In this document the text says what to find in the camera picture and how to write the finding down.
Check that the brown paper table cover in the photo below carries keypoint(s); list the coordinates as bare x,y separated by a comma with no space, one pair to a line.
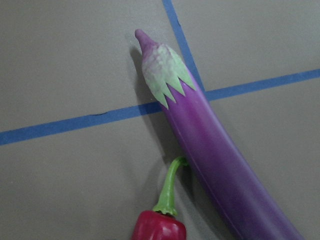
84,148

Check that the red chili pepper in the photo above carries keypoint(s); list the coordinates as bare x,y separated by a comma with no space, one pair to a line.
160,223

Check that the purple eggplant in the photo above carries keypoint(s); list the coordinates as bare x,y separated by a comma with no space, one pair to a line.
235,191

